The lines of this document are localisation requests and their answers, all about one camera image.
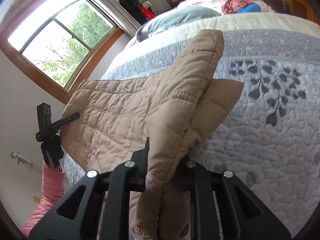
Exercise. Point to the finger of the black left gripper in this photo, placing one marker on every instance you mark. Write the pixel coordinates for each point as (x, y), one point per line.
(64, 121)

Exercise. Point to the blue folded cloth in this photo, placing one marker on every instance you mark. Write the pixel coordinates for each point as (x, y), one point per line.
(249, 8)

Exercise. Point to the grey white quilted bedspread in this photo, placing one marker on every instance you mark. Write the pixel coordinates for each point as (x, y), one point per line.
(270, 139)

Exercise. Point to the beige quilted puffer jacket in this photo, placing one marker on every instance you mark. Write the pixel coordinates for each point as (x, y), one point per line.
(172, 110)

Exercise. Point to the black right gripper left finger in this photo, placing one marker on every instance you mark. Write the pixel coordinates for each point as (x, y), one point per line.
(97, 206)

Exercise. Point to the red pink folded cloth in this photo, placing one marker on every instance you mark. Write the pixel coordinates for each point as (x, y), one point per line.
(232, 6)

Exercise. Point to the wooden framed window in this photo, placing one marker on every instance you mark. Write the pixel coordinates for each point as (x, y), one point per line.
(57, 43)

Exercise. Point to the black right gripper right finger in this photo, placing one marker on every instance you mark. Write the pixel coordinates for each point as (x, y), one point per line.
(214, 205)

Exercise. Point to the grey pillow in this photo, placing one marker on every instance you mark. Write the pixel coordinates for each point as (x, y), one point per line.
(173, 18)

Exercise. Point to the pink quilted sleeve forearm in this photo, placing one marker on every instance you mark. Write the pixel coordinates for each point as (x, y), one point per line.
(52, 190)

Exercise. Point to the wooden side desk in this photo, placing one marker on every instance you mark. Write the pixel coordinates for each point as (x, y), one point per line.
(302, 9)

